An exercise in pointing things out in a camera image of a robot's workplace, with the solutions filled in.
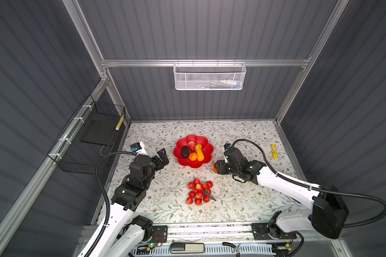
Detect black wire mesh basket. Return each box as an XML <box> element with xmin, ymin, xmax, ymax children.
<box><xmin>48</xmin><ymin>97</ymin><xmax>127</xmax><ymax>174</ymax></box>

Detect markers in white basket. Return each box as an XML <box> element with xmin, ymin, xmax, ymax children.
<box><xmin>196</xmin><ymin>80</ymin><xmax>243</xmax><ymax>90</ymax></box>

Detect red fake strawberry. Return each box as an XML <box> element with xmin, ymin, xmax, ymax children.
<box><xmin>188</xmin><ymin>141</ymin><xmax>196</xmax><ymax>152</ymax></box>

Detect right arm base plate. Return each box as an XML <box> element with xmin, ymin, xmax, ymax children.
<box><xmin>251</xmin><ymin>222</ymin><xmax>297</xmax><ymax>241</ymax></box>

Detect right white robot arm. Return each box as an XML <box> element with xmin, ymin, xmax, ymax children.
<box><xmin>213</xmin><ymin>143</ymin><xmax>386</xmax><ymax>239</ymax></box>

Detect yellow fake squash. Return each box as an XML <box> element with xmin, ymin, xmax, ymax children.
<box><xmin>195</xmin><ymin>144</ymin><xmax>205</xmax><ymax>162</ymax></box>

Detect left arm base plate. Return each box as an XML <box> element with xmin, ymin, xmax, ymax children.
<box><xmin>140</xmin><ymin>226</ymin><xmax>168</xmax><ymax>244</ymax></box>

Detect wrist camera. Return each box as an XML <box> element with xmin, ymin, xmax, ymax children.
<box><xmin>130</xmin><ymin>142</ymin><xmax>147</xmax><ymax>155</ymax></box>
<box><xmin>223</xmin><ymin>143</ymin><xmax>233</xmax><ymax>151</ymax></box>

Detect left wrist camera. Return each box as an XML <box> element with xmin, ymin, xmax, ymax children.
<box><xmin>130</xmin><ymin>142</ymin><xmax>147</xmax><ymax>155</ymax></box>

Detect dark fake avocado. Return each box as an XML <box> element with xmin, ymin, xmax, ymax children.
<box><xmin>181</xmin><ymin>146</ymin><xmax>190</xmax><ymax>158</ymax></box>

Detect grey pedal box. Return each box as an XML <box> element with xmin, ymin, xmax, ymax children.
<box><xmin>169</xmin><ymin>243</ymin><xmax>205</xmax><ymax>254</ymax></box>

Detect large orange fake fruit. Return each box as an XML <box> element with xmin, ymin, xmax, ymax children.
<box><xmin>212</xmin><ymin>162</ymin><xmax>218</xmax><ymax>174</ymax></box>

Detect white wire mesh basket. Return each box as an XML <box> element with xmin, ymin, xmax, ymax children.
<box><xmin>173</xmin><ymin>60</ymin><xmax>247</xmax><ymax>91</ymax></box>

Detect yellow marker on table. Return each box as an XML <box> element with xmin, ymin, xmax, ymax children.
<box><xmin>271</xmin><ymin>144</ymin><xmax>278</xmax><ymax>159</ymax></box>

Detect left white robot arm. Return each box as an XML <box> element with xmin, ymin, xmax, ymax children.
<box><xmin>79</xmin><ymin>143</ymin><xmax>169</xmax><ymax>257</ymax></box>

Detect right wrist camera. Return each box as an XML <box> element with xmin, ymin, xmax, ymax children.
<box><xmin>223</xmin><ymin>143</ymin><xmax>233</xmax><ymax>151</ymax></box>

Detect red fake berry cluster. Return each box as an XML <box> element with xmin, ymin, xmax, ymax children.
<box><xmin>185</xmin><ymin>178</ymin><xmax>216</xmax><ymax>206</ymax></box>

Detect yellow marker in black basket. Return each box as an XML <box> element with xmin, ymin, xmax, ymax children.
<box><xmin>115</xmin><ymin>116</ymin><xmax>124</xmax><ymax>131</ymax></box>

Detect red flower-shaped fruit bowl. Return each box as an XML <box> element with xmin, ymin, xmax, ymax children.
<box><xmin>173</xmin><ymin>135</ymin><xmax>214</xmax><ymax>169</ymax></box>

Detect small orange fake fruit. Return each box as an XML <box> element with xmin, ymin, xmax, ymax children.
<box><xmin>189</xmin><ymin>153</ymin><xmax>198</xmax><ymax>162</ymax></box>

